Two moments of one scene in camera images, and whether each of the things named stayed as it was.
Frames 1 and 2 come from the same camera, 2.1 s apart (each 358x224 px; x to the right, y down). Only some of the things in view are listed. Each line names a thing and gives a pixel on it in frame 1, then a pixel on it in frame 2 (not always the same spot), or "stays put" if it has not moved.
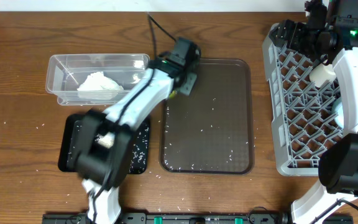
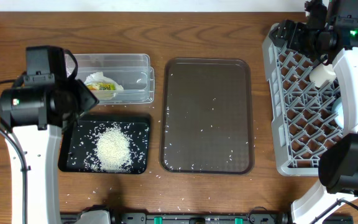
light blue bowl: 339,108 stays put
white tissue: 99,81 stays put
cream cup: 321,73 stays put
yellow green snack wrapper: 173,94 -> 101,86
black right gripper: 297,29 stays put
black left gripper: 194,76 -> 87,99
